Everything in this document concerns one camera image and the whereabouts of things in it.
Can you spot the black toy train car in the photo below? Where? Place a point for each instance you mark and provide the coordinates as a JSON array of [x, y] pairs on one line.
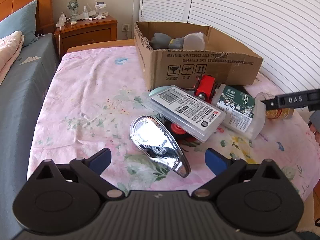
[[177, 132]]

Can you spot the white louvered closet door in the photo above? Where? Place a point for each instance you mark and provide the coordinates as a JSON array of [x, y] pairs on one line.
[[285, 33]]

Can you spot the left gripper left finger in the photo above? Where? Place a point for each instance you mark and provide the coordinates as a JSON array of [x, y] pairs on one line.
[[89, 170]]

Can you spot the clear plastic bottle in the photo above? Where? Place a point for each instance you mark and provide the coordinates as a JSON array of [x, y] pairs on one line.
[[195, 41]]

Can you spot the jar of gold pins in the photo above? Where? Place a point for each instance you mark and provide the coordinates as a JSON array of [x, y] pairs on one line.
[[276, 114]]

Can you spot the small spray bottle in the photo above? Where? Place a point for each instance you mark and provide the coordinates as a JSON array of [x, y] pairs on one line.
[[85, 13]]

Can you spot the pink floral quilt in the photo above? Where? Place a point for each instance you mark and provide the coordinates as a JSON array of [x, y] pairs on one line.
[[11, 47]]

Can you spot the white power strip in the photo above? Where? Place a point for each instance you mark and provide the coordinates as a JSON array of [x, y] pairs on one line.
[[61, 21]]

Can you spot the grey cat figurine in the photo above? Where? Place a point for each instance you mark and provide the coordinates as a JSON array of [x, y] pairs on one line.
[[164, 41]]

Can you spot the blue pillow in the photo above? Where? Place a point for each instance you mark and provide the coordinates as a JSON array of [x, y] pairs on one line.
[[23, 20]]

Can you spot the pink floral tablecloth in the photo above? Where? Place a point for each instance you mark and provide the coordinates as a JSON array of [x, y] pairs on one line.
[[96, 94]]

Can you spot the small green desk fan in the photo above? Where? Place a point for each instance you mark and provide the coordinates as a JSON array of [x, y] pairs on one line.
[[73, 6]]

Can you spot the black power bank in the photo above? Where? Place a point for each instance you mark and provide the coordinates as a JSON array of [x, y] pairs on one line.
[[240, 88]]

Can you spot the clear plastic card case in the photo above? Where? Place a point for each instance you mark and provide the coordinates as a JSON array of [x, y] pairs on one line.
[[195, 116]]

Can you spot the red toy train car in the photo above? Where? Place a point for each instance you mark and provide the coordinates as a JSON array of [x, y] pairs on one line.
[[205, 88]]

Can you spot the blue bed sheet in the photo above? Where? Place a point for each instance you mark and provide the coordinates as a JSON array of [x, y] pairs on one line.
[[22, 94]]

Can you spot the wooden nightstand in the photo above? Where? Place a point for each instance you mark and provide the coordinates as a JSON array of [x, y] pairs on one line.
[[85, 32]]

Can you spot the medical cotton swab box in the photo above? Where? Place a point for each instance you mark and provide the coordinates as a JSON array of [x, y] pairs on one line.
[[244, 114]]

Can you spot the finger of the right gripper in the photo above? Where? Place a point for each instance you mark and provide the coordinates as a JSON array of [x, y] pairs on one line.
[[271, 104]]

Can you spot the cardboard box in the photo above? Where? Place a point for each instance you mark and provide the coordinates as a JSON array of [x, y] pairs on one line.
[[226, 59]]

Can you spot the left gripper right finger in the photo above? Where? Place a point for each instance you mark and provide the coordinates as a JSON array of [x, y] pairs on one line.
[[226, 171]]

